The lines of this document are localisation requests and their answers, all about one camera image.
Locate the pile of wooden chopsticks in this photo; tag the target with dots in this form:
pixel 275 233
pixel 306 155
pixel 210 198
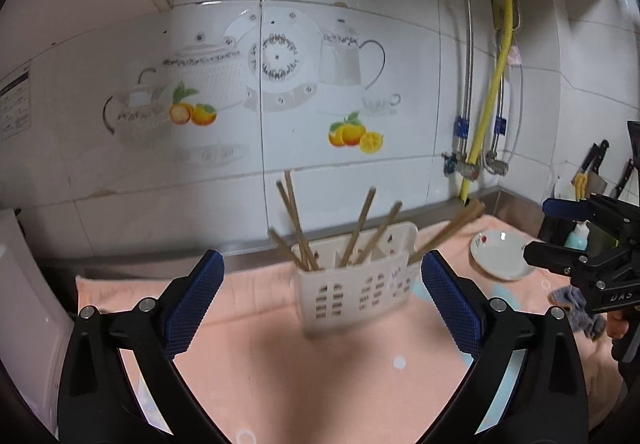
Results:
pixel 359 224

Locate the person's right hand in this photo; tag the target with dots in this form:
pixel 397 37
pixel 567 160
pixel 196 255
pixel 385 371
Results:
pixel 617 324

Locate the grey knitted rag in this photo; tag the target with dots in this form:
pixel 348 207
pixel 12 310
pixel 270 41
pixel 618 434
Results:
pixel 575 309

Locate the white appliance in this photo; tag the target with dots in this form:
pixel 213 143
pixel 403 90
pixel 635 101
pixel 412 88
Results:
pixel 25 324

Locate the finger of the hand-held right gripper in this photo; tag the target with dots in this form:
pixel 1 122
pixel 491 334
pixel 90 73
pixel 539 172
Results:
pixel 550 256
pixel 565 207

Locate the white floral bowl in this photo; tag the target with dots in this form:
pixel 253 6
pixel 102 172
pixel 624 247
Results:
pixel 500 259

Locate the yellow scrubber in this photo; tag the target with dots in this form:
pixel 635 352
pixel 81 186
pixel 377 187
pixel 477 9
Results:
pixel 580 184

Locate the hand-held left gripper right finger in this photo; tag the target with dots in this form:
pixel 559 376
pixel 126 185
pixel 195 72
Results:
pixel 450 309

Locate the cream plastic utensil holder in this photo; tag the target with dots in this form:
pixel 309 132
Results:
pixel 352 296

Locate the pink printed towel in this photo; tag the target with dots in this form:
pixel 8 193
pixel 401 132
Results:
pixel 300 389

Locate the metal water valve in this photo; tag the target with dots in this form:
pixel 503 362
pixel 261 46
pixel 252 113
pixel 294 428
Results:
pixel 460 166
pixel 496 164

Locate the red wall label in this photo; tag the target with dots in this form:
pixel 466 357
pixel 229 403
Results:
pixel 514 55

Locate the blue dish soap bottle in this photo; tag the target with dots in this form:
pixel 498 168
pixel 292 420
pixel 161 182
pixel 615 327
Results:
pixel 577 236

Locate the white printed wall sticker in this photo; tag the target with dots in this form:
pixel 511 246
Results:
pixel 15 104

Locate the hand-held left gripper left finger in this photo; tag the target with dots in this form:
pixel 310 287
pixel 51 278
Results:
pixel 195 304

